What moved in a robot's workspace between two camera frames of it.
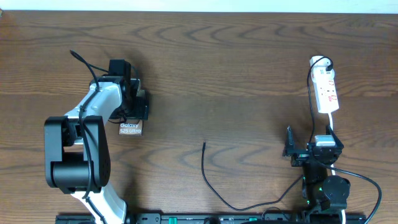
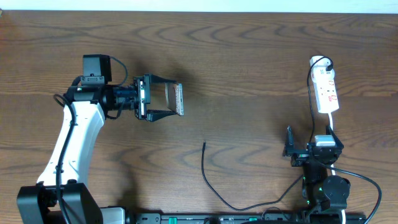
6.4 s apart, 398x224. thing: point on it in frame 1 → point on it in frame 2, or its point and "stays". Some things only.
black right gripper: (300, 156) stays
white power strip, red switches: (324, 86) stays
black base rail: (217, 218) stays
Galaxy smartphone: (131, 127) → (174, 92)
